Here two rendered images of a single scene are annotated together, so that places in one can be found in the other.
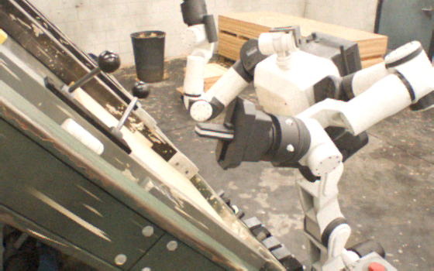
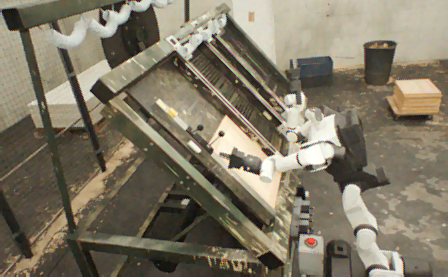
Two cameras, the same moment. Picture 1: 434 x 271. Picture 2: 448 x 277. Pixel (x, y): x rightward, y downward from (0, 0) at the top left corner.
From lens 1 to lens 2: 132 cm
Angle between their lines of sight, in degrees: 41
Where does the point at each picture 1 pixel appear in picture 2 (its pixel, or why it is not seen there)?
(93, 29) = (339, 34)
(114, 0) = (361, 10)
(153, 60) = (379, 68)
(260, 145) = (238, 164)
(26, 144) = (160, 151)
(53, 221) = (165, 167)
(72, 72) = (226, 111)
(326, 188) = (346, 200)
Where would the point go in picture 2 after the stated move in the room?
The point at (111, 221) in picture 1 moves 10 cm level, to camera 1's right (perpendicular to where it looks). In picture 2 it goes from (178, 172) to (192, 178)
